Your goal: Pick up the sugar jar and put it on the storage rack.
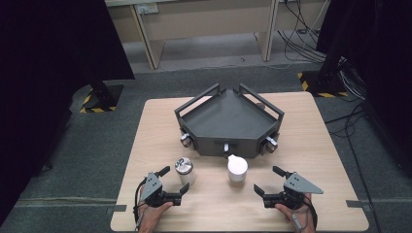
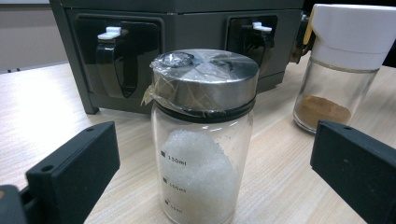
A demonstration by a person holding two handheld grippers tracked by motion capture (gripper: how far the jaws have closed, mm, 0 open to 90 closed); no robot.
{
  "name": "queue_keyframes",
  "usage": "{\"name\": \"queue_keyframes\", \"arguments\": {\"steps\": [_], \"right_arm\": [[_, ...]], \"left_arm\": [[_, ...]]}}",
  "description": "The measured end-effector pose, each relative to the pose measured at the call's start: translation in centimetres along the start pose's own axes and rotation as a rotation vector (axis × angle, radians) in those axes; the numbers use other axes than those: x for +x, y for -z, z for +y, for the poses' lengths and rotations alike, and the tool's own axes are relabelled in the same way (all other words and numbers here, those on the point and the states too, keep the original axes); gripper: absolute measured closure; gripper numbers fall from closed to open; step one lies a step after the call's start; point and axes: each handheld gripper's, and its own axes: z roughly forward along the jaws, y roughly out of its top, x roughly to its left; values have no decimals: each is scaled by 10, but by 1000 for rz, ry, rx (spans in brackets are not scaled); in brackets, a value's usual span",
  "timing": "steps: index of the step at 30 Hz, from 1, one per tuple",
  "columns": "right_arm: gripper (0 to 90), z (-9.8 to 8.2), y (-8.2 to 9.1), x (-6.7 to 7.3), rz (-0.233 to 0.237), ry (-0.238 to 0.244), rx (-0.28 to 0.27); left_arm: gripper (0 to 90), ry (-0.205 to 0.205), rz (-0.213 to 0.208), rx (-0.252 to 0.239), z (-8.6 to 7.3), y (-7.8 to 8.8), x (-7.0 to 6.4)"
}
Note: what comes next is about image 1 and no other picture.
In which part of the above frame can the black curtain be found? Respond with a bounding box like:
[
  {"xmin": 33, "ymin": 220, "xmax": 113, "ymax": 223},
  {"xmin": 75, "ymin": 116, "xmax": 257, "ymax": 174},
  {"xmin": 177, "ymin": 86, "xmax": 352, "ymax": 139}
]
[
  {"xmin": 0, "ymin": 0, "xmax": 136, "ymax": 225},
  {"xmin": 315, "ymin": 0, "xmax": 412, "ymax": 178}
]

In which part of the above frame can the person's left hand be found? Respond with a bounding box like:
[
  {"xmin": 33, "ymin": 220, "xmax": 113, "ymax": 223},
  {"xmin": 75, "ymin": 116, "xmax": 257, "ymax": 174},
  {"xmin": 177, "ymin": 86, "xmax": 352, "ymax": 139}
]
[{"xmin": 138, "ymin": 201, "xmax": 175, "ymax": 233}]

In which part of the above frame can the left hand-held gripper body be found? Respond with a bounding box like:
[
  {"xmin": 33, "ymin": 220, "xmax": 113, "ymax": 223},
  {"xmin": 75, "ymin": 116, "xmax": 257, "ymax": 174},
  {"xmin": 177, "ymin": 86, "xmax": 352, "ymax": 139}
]
[{"xmin": 139, "ymin": 171, "xmax": 183, "ymax": 209}]

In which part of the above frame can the grey tape strip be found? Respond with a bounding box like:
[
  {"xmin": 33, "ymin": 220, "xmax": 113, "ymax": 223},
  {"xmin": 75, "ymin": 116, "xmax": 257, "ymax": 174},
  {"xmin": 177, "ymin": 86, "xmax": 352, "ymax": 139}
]
[
  {"xmin": 345, "ymin": 199, "xmax": 371, "ymax": 210},
  {"xmin": 106, "ymin": 204, "xmax": 128, "ymax": 215}
]

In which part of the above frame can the bundle of white cables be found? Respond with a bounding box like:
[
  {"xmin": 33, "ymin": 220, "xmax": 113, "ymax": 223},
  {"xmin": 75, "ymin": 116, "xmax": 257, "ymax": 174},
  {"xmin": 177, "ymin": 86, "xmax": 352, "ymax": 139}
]
[{"xmin": 337, "ymin": 57, "xmax": 367, "ymax": 102}]

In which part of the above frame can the dark grey corner rack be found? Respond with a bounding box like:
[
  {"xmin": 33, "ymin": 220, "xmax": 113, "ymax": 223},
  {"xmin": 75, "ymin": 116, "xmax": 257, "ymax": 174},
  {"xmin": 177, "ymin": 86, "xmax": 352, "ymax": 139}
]
[{"xmin": 174, "ymin": 83, "xmax": 286, "ymax": 159}]

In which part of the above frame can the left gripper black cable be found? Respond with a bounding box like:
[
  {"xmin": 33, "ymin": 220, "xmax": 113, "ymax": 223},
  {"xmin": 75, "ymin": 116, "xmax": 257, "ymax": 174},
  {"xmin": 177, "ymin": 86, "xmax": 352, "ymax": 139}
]
[{"xmin": 132, "ymin": 177, "xmax": 148, "ymax": 231}]

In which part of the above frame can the long black floor cable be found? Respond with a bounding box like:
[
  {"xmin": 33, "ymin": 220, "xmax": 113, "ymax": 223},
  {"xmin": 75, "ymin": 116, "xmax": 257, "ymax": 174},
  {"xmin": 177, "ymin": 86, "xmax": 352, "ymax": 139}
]
[{"xmin": 324, "ymin": 102, "xmax": 381, "ymax": 233}]

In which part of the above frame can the bundle of black floor cables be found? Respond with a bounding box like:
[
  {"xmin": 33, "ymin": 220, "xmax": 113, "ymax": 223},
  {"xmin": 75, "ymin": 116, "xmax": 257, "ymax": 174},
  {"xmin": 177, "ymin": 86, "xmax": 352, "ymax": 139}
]
[{"xmin": 277, "ymin": 0, "xmax": 328, "ymax": 64}]

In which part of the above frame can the beige wooden desk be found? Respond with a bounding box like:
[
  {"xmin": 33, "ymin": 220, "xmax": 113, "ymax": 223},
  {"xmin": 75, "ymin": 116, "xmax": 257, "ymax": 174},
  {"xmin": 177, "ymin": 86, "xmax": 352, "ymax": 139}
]
[{"xmin": 105, "ymin": 0, "xmax": 280, "ymax": 70}]

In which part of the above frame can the white wall power outlet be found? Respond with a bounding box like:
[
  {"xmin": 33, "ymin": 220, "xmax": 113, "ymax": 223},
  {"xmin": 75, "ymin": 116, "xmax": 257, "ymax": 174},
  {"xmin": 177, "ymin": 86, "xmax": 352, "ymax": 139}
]
[{"xmin": 135, "ymin": 2, "xmax": 160, "ymax": 16}]

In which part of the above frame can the right gripper cable with plug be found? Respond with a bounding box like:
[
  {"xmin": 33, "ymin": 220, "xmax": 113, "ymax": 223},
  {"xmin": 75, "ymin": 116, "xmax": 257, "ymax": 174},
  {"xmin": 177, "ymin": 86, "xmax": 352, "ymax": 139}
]
[{"xmin": 291, "ymin": 193, "xmax": 320, "ymax": 232}]

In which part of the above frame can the black stand with striped base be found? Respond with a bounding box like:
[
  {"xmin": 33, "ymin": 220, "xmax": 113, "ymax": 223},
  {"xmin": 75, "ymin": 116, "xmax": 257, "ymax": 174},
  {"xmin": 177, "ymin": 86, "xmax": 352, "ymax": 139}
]
[
  {"xmin": 296, "ymin": 48, "xmax": 350, "ymax": 99},
  {"xmin": 79, "ymin": 76, "xmax": 125, "ymax": 115}
]

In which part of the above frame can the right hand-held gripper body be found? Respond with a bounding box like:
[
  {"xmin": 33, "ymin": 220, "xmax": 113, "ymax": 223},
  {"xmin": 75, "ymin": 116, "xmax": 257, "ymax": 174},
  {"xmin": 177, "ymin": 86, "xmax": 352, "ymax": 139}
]
[{"xmin": 263, "ymin": 172, "xmax": 325, "ymax": 211}]

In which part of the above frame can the silver lid jar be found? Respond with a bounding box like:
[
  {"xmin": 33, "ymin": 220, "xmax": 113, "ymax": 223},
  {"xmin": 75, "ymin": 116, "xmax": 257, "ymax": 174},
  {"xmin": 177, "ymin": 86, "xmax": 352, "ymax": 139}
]
[{"xmin": 174, "ymin": 156, "xmax": 197, "ymax": 187}]

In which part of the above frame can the person's right hand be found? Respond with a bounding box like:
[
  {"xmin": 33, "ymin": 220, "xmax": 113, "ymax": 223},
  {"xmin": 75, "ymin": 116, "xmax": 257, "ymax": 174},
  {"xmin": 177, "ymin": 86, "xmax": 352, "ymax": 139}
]
[{"xmin": 274, "ymin": 193, "xmax": 318, "ymax": 233}]

